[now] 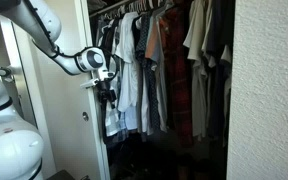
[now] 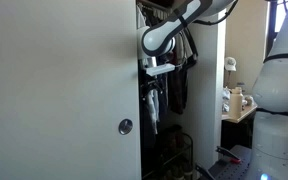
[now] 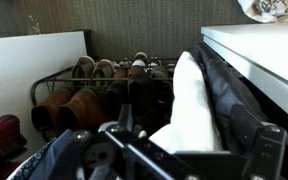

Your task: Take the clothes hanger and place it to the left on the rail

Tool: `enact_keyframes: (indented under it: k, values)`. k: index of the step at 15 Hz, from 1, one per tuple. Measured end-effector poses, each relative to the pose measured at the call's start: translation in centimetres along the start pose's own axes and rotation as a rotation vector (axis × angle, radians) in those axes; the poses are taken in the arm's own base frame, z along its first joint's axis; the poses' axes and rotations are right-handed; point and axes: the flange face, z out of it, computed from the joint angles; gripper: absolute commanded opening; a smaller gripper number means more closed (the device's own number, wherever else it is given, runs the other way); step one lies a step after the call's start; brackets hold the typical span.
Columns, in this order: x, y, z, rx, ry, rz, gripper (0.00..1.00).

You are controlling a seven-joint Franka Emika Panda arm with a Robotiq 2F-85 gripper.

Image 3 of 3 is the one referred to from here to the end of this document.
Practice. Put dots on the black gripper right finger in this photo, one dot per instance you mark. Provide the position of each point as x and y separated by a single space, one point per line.
267 153

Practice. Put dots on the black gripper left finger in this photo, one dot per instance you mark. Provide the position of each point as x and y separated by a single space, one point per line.
80 150

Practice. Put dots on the blue grey shirt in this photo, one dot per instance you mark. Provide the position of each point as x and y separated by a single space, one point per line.
52 156

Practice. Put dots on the brown suede boot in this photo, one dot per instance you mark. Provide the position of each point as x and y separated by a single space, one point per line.
49 108
82 110

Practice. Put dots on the dark brown shoe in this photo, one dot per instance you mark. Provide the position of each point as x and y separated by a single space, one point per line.
117 96

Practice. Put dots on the dark black jacket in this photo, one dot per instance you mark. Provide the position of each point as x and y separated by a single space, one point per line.
227 96

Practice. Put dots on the black metal shoe rack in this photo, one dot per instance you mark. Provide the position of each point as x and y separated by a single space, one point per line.
67 79

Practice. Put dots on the red plaid shirt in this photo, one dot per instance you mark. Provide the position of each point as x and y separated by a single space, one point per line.
0 136

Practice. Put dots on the tan slip-on shoe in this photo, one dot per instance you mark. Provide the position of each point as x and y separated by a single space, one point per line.
82 68
102 71

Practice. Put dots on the black leather shoe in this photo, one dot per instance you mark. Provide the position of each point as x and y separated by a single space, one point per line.
144 96

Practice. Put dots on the small brown shoe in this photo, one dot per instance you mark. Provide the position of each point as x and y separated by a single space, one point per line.
120 73

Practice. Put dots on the white shirt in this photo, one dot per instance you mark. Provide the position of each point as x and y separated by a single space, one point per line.
190 110

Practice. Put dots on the white sliding closet door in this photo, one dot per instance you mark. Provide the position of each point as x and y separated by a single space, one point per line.
260 56

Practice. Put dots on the brown shoe white sole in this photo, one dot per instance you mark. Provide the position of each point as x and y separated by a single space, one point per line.
137 66

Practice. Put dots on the grey shoe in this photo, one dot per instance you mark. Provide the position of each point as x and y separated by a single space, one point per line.
160 71

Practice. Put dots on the patterned beige fabric item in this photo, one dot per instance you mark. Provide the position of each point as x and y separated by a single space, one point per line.
270 10

